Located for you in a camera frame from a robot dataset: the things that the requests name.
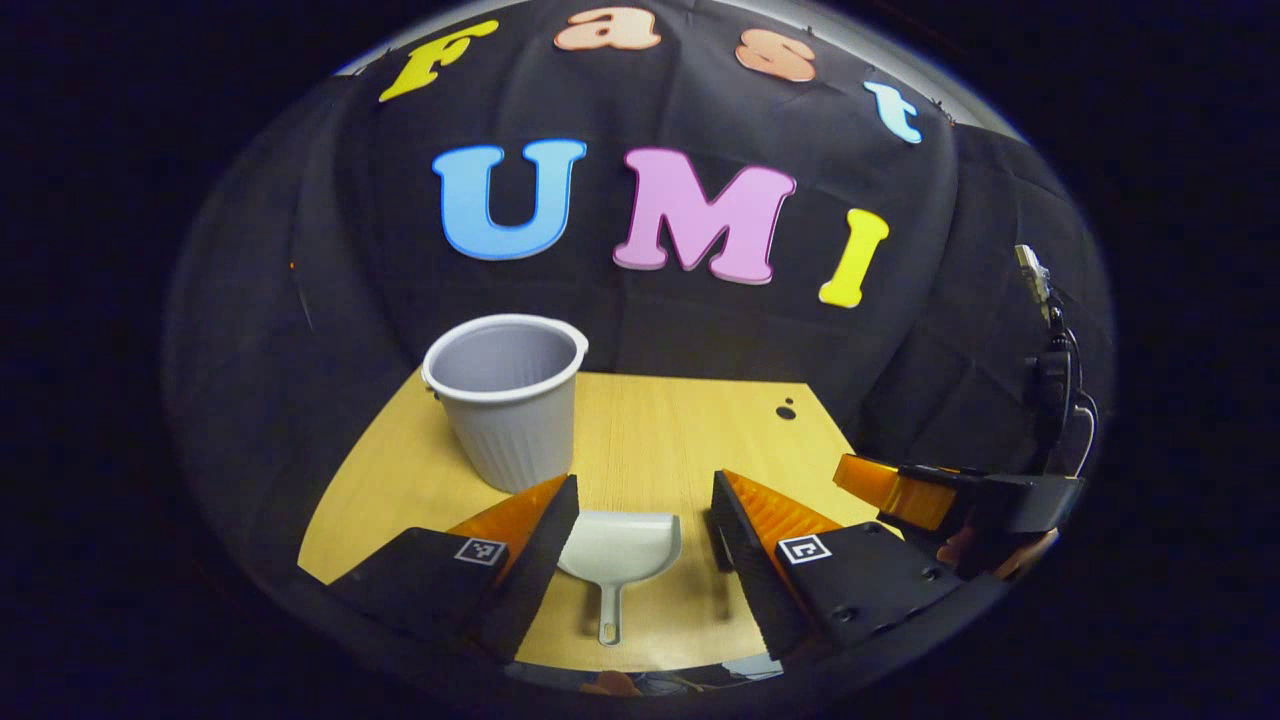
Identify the white ribbed garbage bin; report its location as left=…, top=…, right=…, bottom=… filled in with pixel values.
left=421, top=314, right=590, bottom=495

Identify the wooden desktop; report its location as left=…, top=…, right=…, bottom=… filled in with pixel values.
left=298, top=370, right=906, bottom=674

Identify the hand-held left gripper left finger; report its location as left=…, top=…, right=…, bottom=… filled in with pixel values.
left=330, top=474, right=582, bottom=662

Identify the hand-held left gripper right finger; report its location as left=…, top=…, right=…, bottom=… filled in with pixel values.
left=710, top=469, right=1003, bottom=662

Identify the person's clothing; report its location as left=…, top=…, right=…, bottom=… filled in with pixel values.
left=510, top=655, right=787, bottom=699

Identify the grey plastic dustpan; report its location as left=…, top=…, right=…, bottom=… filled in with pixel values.
left=556, top=510, right=684, bottom=648

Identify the thin gripper cable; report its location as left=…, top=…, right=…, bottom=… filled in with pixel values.
left=1014, top=244, right=1099, bottom=479

